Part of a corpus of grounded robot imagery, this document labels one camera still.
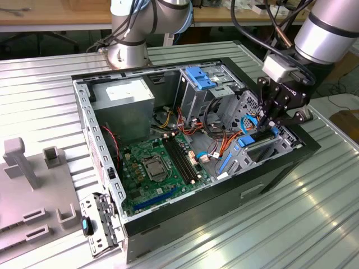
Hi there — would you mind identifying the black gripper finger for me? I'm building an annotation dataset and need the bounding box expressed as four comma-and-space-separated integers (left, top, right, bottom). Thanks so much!
267, 94, 314, 129
256, 75, 282, 133

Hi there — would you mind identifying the hard disk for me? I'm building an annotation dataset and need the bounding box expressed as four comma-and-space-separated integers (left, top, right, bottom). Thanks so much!
237, 126, 281, 148

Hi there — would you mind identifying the red yellow power wire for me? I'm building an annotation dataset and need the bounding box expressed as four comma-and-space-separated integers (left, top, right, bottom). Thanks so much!
213, 130, 245, 161

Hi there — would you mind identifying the grey metal disk bay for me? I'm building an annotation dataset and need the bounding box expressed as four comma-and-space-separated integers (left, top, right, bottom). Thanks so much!
214, 123, 305, 180

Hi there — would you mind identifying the brown cardboard box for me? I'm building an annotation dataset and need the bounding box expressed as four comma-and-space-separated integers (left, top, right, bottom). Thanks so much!
329, 109, 359, 141
333, 52, 359, 82

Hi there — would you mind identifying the blue drive latch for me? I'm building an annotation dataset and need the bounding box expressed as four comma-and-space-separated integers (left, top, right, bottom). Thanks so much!
186, 66, 223, 91

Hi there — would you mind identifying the grey optical drive cage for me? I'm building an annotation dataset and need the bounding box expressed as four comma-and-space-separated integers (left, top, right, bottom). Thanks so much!
178, 66, 261, 132

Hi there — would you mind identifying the white box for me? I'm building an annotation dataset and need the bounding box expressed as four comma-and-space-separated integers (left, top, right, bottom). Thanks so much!
252, 4, 270, 16

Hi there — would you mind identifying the black RAM slot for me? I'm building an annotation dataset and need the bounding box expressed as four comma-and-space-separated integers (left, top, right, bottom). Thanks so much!
161, 136, 194, 183
169, 133, 201, 180

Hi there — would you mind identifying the black PC case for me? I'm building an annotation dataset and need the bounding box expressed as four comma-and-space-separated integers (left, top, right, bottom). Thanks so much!
71, 57, 322, 264

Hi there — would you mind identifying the silver CPU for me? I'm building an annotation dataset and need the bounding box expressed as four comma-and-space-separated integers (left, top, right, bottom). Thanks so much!
145, 162, 165, 176

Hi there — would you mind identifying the CPU socket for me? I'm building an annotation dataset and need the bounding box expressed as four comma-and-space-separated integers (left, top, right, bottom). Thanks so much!
140, 155, 171, 183

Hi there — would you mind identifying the grey power supply unit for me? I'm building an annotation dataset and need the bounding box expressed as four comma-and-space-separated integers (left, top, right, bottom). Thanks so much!
91, 78, 157, 146

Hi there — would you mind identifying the blue expansion slot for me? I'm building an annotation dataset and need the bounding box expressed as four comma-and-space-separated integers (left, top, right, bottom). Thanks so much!
133, 186, 179, 212

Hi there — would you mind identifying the black case fan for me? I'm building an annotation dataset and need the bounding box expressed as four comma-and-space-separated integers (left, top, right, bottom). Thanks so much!
98, 123, 122, 171

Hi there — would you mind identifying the green motherboard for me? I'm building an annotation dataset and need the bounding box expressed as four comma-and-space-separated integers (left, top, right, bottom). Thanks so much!
117, 131, 214, 216

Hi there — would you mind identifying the blue card retention latch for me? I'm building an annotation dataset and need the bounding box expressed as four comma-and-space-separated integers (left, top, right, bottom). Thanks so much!
81, 215, 95, 236

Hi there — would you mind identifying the wooden desk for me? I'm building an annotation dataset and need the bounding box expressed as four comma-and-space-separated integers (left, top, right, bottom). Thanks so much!
0, 0, 306, 33

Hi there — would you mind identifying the grey parts rack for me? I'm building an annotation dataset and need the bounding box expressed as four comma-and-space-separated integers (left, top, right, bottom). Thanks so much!
0, 137, 81, 250

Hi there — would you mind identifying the thick black cable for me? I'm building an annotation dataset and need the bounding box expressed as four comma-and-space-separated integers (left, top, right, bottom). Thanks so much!
203, 94, 243, 135

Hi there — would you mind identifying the pale blue data wire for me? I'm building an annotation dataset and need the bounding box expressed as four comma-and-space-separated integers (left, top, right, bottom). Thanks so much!
196, 151, 225, 164

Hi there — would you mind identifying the red orange wire bundle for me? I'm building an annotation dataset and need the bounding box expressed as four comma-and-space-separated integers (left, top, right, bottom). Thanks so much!
175, 106, 208, 138

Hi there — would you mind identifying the black camera cable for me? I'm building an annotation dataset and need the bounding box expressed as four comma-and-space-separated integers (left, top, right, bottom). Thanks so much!
229, 0, 316, 86

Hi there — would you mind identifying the yellow black wire bundle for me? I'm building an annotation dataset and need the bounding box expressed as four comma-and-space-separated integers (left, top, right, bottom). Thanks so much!
151, 108, 176, 131

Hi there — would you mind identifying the red black fan wire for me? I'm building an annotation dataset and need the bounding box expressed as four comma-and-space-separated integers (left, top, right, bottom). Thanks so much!
102, 125, 122, 169

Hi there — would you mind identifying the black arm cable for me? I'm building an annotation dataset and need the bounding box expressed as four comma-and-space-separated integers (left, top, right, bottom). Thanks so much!
85, 0, 149, 54

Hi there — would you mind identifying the metal card retention bracket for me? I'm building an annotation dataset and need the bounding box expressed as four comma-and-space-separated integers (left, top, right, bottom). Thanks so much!
80, 193, 126, 258

